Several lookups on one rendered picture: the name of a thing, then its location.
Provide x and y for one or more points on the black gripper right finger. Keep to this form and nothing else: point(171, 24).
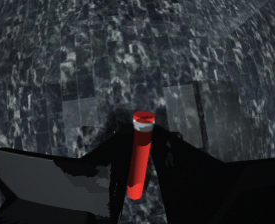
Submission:
point(197, 188)

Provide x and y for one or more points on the red peg with white band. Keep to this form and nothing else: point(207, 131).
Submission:
point(143, 127)

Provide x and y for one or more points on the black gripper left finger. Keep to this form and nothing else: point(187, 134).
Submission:
point(96, 182)

